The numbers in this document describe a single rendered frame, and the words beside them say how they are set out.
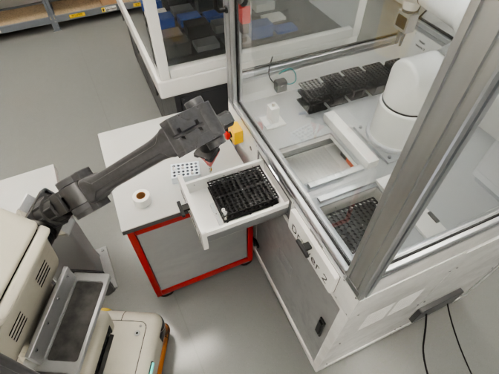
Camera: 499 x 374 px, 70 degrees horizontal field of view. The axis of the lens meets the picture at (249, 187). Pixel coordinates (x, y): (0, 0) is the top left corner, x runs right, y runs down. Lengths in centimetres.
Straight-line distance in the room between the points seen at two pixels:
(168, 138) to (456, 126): 49
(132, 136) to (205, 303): 98
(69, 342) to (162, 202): 70
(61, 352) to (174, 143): 59
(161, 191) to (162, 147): 85
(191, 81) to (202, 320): 127
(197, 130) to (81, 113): 276
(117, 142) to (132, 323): 85
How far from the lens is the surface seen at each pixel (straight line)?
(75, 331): 103
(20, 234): 84
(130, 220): 150
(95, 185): 88
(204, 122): 73
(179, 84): 194
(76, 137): 320
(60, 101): 365
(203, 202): 140
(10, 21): 496
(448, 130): 64
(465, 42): 60
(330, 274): 116
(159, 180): 160
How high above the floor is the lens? 194
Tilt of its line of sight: 50 degrees down
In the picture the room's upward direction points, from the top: straight up
